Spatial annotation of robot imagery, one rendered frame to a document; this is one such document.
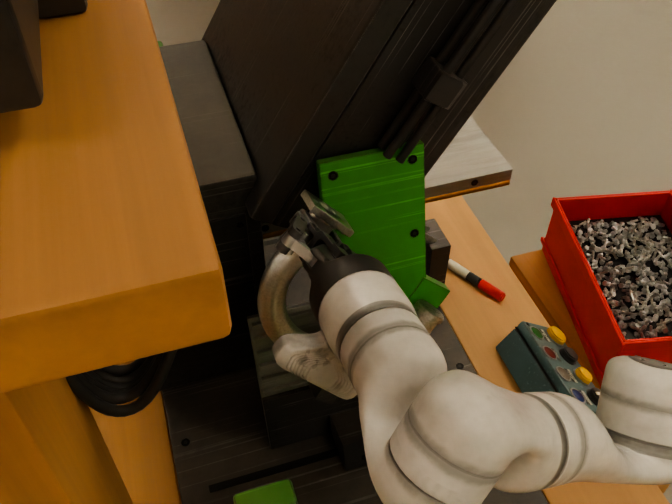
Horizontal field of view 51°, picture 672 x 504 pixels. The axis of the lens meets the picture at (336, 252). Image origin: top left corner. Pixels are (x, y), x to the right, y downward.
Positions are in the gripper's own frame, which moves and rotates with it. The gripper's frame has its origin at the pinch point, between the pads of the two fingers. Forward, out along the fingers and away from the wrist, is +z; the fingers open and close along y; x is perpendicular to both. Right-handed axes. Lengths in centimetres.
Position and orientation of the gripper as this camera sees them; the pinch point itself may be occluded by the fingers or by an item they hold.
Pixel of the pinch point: (315, 233)
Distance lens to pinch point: 71.2
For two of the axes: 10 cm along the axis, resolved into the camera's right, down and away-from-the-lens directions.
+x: -6.3, 7.5, 2.0
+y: -7.2, -4.7, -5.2
